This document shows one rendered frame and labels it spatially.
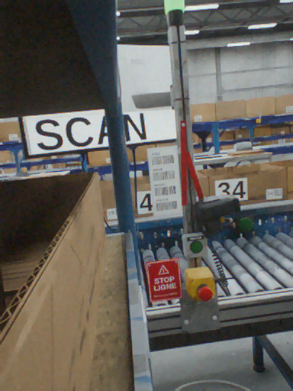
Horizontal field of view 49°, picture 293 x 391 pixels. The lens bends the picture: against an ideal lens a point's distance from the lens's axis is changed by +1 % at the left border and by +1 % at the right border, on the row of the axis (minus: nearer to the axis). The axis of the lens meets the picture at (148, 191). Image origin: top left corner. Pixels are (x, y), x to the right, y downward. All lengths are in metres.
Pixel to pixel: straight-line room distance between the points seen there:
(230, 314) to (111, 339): 0.86
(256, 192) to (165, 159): 0.84
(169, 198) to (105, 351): 0.70
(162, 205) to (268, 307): 0.48
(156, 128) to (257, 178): 0.78
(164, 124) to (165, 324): 0.62
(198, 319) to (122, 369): 0.84
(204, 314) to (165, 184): 0.42
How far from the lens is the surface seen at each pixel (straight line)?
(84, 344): 0.21
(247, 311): 1.11
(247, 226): 1.59
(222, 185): 1.58
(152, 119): 0.99
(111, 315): 0.29
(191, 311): 1.05
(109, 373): 0.23
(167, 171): 0.90
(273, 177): 1.68
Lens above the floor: 1.29
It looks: 10 degrees down
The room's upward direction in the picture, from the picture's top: 6 degrees counter-clockwise
